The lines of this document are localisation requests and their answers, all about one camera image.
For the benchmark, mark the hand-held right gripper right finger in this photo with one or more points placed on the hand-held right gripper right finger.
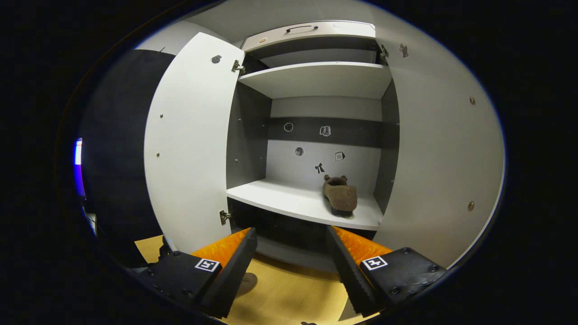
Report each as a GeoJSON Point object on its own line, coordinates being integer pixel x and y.
{"type": "Point", "coordinates": [350, 275]}

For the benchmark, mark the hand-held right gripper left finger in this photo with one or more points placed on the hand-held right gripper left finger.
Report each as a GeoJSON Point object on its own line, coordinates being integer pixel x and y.
{"type": "Point", "coordinates": [232, 275]}

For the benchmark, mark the brown fuzzy slipper shoe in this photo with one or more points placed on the brown fuzzy slipper shoe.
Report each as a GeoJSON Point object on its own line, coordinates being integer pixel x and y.
{"type": "Point", "coordinates": [247, 284]}
{"type": "Point", "coordinates": [341, 196]}

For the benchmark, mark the white shoe cabinet door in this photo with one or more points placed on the white shoe cabinet door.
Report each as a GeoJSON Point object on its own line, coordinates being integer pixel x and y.
{"type": "Point", "coordinates": [442, 158]}
{"type": "Point", "coordinates": [189, 149]}

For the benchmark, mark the white grey shoe cabinet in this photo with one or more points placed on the white grey shoe cabinet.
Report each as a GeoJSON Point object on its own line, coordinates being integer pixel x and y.
{"type": "Point", "coordinates": [316, 135]}

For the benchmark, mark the metal door hinge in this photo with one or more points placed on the metal door hinge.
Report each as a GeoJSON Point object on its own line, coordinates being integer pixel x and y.
{"type": "Point", "coordinates": [384, 51]}
{"type": "Point", "coordinates": [224, 217]}
{"type": "Point", "coordinates": [238, 67]}

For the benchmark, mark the white cabinet shelf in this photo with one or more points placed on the white cabinet shelf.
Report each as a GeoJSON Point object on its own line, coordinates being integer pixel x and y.
{"type": "Point", "coordinates": [293, 198]}
{"type": "Point", "coordinates": [316, 79]}

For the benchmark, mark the beige cabinet drawer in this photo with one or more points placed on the beige cabinet drawer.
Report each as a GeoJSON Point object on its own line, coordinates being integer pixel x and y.
{"type": "Point", "coordinates": [311, 36]}

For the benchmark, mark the black backdrop cloth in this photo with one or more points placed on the black backdrop cloth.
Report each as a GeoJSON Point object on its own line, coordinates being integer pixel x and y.
{"type": "Point", "coordinates": [117, 158]}

